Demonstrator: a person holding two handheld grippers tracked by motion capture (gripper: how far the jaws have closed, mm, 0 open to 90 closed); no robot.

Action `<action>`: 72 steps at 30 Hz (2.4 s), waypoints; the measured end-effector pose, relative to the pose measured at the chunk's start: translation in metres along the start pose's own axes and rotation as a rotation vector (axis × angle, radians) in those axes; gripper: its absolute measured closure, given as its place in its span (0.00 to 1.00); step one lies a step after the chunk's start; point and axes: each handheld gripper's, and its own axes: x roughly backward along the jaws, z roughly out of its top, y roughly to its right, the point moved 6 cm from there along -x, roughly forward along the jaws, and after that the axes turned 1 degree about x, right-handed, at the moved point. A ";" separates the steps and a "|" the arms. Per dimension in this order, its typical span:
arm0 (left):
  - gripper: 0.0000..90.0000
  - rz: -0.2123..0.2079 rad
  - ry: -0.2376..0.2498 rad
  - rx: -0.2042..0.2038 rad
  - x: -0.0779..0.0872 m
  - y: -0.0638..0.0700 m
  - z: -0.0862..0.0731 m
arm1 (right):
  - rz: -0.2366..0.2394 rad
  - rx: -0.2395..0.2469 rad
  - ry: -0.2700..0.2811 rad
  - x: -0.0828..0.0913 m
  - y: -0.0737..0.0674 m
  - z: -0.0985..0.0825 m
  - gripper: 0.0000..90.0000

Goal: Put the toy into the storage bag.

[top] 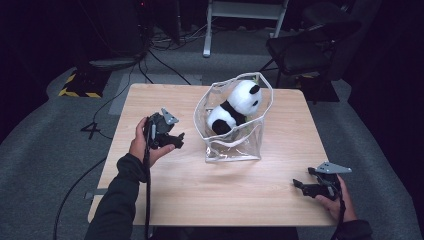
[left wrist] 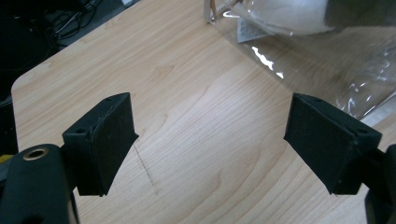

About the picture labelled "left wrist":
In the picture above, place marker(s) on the clear plastic bag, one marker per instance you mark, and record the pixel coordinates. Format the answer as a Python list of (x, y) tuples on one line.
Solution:
[(314, 59)]

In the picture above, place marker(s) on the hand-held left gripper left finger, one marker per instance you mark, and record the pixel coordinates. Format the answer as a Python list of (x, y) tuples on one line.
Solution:
[(99, 149)]

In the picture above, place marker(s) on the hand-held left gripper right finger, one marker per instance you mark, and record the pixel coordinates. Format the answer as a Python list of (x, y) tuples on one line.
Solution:
[(327, 146)]

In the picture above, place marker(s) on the white soft item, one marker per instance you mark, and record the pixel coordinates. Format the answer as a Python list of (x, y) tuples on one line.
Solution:
[(289, 15)]

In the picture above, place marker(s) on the yellow object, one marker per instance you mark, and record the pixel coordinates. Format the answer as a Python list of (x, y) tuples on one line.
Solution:
[(5, 158)]

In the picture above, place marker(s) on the white printed label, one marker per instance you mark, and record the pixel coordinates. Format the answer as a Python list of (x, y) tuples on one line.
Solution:
[(249, 32)]

